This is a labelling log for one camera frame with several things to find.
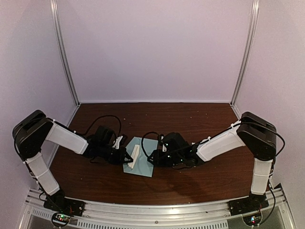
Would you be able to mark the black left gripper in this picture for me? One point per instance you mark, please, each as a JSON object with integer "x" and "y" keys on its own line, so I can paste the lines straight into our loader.
{"x": 120, "y": 159}

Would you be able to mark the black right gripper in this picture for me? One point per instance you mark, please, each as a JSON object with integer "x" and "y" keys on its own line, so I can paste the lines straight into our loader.
{"x": 158, "y": 159}

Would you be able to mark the beige ornate letter paper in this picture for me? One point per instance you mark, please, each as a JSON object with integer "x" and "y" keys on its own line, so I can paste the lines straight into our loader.
{"x": 135, "y": 154}

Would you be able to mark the light blue envelope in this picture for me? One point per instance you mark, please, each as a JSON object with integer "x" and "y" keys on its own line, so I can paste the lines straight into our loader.
{"x": 142, "y": 167}

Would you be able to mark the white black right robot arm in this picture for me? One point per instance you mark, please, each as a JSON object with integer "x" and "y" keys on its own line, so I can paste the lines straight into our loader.
{"x": 252, "y": 132}

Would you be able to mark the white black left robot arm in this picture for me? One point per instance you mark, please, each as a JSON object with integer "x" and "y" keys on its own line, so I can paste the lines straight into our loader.
{"x": 37, "y": 130}

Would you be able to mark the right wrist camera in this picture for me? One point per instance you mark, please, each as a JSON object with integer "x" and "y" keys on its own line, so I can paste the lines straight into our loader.
{"x": 164, "y": 142}

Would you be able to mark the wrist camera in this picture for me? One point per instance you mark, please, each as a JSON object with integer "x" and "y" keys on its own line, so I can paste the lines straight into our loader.
{"x": 120, "y": 140}
{"x": 164, "y": 142}

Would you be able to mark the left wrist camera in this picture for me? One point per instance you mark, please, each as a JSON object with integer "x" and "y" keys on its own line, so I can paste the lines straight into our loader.
{"x": 120, "y": 140}

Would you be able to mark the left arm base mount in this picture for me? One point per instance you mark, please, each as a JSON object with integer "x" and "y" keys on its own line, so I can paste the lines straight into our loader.
{"x": 63, "y": 215}

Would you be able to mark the front aluminium rail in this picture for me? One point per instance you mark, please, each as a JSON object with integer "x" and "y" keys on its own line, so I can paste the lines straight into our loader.
{"x": 208, "y": 215}

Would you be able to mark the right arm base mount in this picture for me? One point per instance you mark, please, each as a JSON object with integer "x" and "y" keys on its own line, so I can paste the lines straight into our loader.
{"x": 250, "y": 208}

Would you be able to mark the left aluminium frame post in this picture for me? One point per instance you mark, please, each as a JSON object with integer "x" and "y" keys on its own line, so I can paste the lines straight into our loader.
{"x": 62, "y": 51}

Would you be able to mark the aluminium frame post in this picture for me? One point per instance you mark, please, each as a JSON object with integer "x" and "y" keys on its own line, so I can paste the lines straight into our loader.
{"x": 247, "y": 50}
{"x": 62, "y": 51}

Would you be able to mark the right aluminium frame post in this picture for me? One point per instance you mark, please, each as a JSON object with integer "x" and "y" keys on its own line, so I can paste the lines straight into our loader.
{"x": 247, "y": 50}

